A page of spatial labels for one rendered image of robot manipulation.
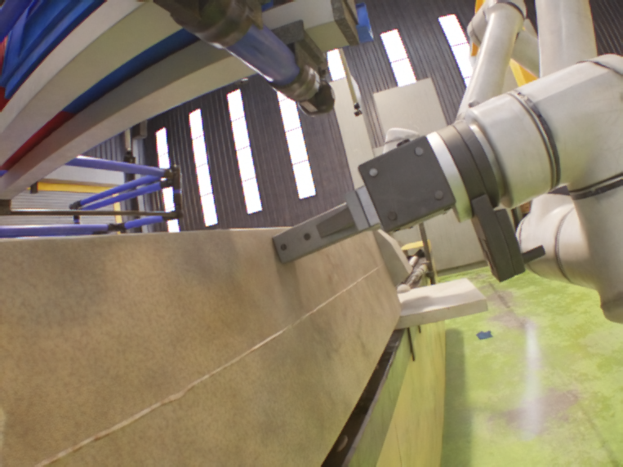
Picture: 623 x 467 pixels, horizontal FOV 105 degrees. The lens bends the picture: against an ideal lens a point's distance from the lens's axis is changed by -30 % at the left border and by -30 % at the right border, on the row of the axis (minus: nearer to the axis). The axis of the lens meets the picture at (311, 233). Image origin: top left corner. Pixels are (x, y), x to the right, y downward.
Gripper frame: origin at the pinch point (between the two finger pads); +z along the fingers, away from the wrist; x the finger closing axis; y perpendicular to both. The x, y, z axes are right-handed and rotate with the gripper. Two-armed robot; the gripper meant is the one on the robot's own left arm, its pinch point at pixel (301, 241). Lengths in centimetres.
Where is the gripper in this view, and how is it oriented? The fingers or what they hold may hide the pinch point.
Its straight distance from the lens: 30.3
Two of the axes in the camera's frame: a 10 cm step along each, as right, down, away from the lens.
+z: -8.6, 3.8, 3.5
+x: -3.7, 0.3, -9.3
